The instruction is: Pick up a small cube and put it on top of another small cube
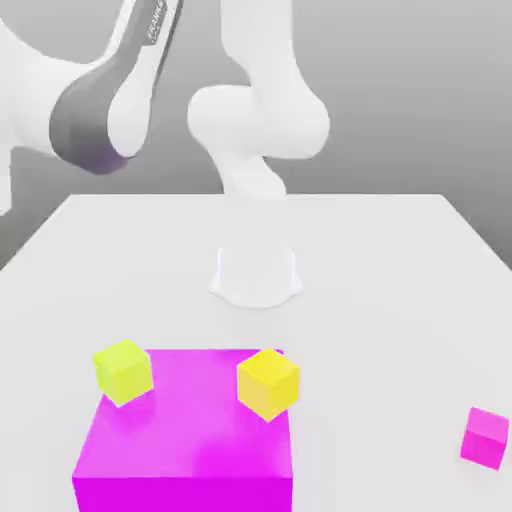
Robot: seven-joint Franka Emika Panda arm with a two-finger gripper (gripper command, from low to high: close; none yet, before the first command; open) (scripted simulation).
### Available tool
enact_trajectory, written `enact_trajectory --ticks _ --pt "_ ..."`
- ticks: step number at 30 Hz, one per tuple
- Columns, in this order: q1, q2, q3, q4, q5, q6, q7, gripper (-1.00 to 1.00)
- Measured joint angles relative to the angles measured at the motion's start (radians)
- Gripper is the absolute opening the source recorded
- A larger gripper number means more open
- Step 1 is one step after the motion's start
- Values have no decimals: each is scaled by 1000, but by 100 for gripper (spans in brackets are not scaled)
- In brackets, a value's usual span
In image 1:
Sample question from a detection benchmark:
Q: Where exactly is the small lime yellow cube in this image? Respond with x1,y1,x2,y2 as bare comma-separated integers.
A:
92,338,154,408

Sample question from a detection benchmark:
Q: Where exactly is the small magenta cube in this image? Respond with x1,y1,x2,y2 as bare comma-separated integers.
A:
459,406,511,472

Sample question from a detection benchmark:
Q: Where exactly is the large magenta box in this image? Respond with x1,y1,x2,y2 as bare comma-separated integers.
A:
71,348,294,512

